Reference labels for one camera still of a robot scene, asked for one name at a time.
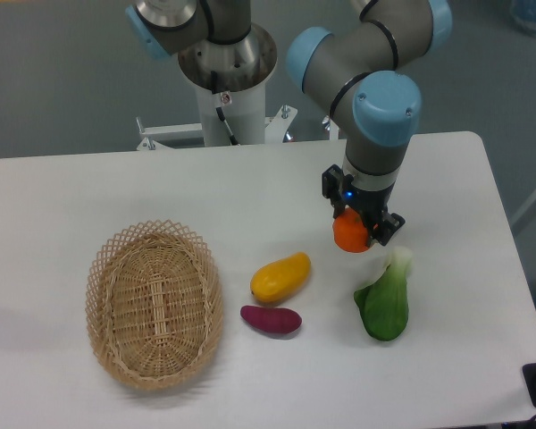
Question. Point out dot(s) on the purple sweet potato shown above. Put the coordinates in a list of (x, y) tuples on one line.
[(272, 320)]

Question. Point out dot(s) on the orange fruit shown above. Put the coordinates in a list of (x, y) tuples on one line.
[(349, 232)]

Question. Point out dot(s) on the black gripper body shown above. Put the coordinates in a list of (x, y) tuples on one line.
[(367, 203)]

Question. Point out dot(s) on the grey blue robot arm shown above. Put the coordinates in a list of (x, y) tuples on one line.
[(354, 79)]

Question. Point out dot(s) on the blue bag in corner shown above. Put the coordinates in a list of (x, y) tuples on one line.
[(523, 13)]

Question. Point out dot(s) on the yellow mango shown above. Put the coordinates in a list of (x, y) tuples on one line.
[(280, 279)]

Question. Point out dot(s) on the oval wicker basket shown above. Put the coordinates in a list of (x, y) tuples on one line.
[(153, 305)]

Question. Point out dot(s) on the green bok choy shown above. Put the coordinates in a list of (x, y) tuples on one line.
[(383, 304)]

